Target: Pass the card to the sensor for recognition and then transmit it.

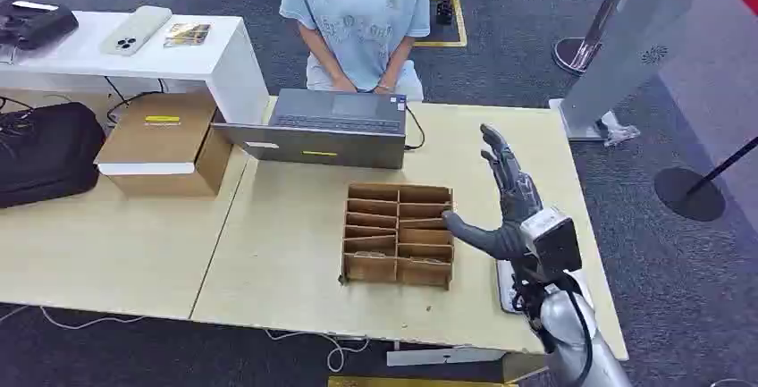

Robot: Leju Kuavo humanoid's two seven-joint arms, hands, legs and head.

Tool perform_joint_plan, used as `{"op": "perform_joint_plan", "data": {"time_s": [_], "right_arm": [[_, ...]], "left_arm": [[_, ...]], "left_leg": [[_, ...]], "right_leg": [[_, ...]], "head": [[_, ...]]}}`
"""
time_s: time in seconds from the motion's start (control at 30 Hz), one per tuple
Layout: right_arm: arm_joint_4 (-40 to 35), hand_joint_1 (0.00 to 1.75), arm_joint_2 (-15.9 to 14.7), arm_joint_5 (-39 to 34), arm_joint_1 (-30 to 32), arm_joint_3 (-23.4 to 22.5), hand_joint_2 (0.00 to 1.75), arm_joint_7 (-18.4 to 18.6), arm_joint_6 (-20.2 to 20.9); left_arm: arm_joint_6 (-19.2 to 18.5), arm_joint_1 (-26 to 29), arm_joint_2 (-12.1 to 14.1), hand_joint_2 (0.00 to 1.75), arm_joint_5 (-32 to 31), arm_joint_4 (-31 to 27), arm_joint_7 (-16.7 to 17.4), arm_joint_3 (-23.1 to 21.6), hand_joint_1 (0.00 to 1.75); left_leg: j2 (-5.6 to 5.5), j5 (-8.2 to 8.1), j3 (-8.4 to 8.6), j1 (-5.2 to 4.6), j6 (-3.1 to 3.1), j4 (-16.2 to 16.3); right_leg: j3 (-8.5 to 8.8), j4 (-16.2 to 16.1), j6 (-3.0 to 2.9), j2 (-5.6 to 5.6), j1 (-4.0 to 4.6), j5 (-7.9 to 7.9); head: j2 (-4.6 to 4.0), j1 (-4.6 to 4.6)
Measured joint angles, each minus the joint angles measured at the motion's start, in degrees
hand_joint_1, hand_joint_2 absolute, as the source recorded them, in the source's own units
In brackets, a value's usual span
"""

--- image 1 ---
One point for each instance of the chrome stanchion post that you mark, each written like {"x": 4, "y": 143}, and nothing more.
{"x": 583, "y": 47}

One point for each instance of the person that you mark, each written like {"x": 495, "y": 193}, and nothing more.
{"x": 358, "y": 11}

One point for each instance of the black stanchion post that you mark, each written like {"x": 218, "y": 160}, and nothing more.
{"x": 690, "y": 193}

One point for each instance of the wooden card sorting box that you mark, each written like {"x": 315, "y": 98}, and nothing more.
{"x": 397, "y": 233}

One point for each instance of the clear plastic wrap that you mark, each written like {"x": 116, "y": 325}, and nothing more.
{"x": 620, "y": 131}

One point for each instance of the white card reader device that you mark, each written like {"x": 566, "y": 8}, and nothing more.
{"x": 506, "y": 289}

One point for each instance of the black device case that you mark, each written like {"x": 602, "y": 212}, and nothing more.
{"x": 34, "y": 23}

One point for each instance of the pale smartphone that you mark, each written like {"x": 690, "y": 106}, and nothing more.
{"x": 136, "y": 29}

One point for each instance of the black carrying bag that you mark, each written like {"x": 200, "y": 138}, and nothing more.
{"x": 47, "y": 153}

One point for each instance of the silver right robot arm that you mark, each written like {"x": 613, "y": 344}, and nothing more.
{"x": 571, "y": 331}

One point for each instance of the grey open laptop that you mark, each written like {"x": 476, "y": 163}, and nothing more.
{"x": 331, "y": 130}

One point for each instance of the grey standing panel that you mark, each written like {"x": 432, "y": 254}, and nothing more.
{"x": 633, "y": 41}

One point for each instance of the brown cardboard box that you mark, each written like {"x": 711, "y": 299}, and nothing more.
{"x": 163, "y": 144}

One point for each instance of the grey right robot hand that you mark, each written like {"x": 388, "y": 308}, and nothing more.
{"x": 514, "y": 195}

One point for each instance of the printed card pack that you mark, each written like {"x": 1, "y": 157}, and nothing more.
{"x": 187, "y": 35}

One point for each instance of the white side table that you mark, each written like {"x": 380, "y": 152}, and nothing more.
{"x": 177, "y": 58}

